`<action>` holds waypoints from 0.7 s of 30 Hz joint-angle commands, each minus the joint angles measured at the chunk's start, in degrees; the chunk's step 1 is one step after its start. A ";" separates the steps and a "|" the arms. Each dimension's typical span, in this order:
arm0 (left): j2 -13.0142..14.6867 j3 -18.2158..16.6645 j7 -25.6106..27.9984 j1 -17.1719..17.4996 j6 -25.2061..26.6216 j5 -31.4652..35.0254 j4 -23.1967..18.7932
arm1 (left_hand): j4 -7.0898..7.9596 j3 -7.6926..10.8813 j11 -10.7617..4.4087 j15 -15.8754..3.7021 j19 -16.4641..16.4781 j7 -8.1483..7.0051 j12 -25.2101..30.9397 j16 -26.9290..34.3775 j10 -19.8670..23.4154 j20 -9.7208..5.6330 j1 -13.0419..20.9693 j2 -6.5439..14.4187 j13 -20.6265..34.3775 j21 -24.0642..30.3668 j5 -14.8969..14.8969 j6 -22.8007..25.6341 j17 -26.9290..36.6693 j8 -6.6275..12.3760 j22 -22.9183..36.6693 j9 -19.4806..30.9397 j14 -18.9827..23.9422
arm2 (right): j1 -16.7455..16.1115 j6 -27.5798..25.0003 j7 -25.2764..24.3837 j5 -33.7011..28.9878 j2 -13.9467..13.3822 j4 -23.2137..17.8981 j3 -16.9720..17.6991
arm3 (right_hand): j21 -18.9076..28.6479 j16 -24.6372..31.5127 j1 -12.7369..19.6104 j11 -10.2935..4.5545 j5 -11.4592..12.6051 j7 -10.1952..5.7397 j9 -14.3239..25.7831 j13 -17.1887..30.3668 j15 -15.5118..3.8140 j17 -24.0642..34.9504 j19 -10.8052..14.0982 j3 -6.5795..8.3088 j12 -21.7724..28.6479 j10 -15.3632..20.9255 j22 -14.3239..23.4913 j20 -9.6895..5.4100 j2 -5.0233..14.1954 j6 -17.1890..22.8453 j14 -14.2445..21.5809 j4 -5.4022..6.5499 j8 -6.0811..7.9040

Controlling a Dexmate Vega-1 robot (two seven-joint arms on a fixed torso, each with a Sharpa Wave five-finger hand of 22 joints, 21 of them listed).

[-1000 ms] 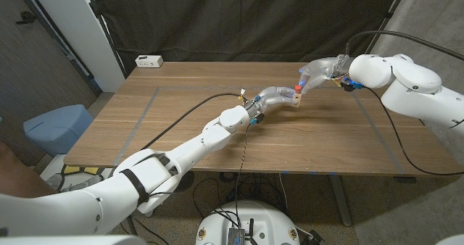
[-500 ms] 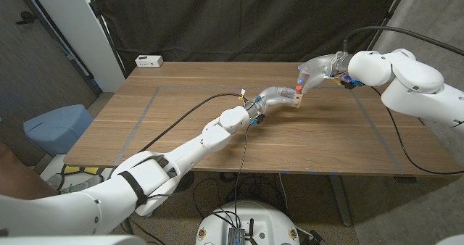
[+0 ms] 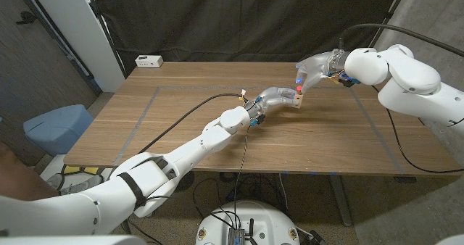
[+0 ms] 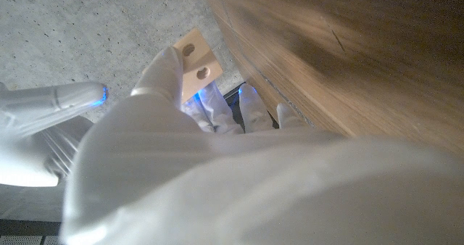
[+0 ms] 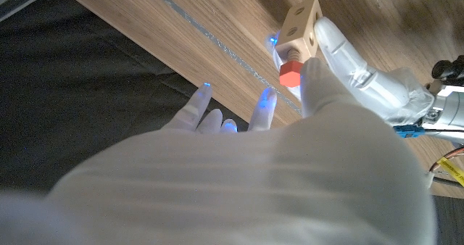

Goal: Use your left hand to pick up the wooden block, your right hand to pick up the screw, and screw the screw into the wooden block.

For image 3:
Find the black backdrop stand pole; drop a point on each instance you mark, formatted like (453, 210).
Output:
(107, 35)
(386, 18)

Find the black round floor fan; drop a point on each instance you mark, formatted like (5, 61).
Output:
(186, 181)

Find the grey table leg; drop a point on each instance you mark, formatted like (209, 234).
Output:
(340, 201)

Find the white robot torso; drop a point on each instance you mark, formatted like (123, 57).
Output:
(264, 219)

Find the white power strip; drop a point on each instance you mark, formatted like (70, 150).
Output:
(148, 61)

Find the grey electronics module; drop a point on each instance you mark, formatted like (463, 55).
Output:
(236, 236)

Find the person's bare leg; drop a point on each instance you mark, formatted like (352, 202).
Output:
(18, 183)

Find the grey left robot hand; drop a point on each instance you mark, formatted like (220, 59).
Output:
(272, 96)

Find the blue padded stool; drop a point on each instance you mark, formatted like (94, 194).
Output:
(58, 127)

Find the small wooden block with holes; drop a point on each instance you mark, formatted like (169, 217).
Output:
(298, 100)

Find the white cabinet panel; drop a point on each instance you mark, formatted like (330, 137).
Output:
(79, 31)

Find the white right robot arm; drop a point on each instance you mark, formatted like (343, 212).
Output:
(417, 82)

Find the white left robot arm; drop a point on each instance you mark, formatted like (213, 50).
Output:
(145, 179)

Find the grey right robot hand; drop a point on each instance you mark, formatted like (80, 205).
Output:
(319, 67)

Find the black curtain backdrop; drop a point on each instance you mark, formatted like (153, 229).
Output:
(246, 20)

